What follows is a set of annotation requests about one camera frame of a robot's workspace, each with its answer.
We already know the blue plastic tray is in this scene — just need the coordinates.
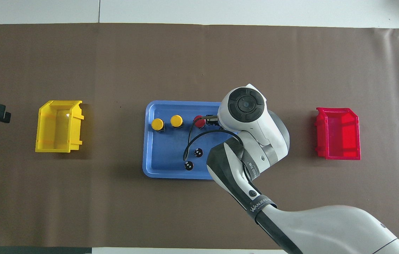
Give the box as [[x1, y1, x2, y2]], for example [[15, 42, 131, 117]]
[[142, 101, 241, 180]]

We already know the red push button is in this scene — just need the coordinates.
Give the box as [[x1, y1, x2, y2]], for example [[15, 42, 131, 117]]
[[193, 115, 207, 130]]

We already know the yellow plastic bin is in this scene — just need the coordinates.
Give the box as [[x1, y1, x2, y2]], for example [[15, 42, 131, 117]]
[[35, 100, 84, 153]]

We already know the black cable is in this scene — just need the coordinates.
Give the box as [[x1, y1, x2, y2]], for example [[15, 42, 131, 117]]
[[183, 129, 241, 163]]

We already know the red plastic bin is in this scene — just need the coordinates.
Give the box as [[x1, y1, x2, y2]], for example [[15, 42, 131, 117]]
[[314, 108, 361, 161]]

